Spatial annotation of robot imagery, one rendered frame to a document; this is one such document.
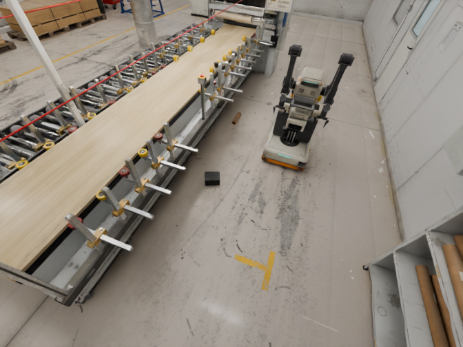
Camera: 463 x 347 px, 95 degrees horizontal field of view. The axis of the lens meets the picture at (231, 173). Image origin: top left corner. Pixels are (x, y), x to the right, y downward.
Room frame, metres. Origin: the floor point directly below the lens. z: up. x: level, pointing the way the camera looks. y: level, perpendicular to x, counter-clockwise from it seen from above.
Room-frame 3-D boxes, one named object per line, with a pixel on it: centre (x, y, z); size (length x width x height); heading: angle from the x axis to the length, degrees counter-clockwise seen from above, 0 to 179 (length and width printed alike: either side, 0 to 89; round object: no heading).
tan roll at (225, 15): (5.35, 0.06, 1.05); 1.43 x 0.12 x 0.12; 74
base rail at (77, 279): (2.64, 0.28, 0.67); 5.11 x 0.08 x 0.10; 164
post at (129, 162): (1.02, 0.74, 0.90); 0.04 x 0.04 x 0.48; 74
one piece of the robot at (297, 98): (2.18, -0.72, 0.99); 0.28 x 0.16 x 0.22; 74
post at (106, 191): (0.78, 0.81, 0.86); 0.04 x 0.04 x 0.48; 74
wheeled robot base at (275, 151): (2.46, -0.80, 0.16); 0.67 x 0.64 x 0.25; 164
